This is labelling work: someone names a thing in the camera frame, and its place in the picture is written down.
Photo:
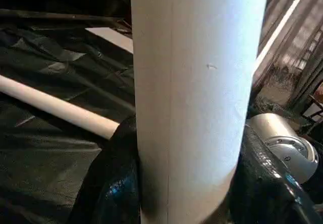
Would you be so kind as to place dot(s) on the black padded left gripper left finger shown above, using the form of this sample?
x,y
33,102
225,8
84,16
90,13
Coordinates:
x,y
113,181

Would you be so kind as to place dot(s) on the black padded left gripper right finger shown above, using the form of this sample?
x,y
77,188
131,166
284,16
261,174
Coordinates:
x,y
265,188

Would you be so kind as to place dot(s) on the white plastic table leg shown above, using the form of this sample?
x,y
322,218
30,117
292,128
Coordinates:
x,y
196,95
63,108

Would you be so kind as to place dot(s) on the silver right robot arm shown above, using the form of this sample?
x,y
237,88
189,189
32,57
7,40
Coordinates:
x,y
285,143

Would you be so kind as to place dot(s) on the white flat board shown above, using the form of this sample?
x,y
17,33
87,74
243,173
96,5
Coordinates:
x,y
113,40

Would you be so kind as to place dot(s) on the grey curtain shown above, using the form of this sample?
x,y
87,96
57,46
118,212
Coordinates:
x,y
290,32

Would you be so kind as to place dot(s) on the dark chair frame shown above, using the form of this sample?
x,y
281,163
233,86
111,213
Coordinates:
x,y
314,113

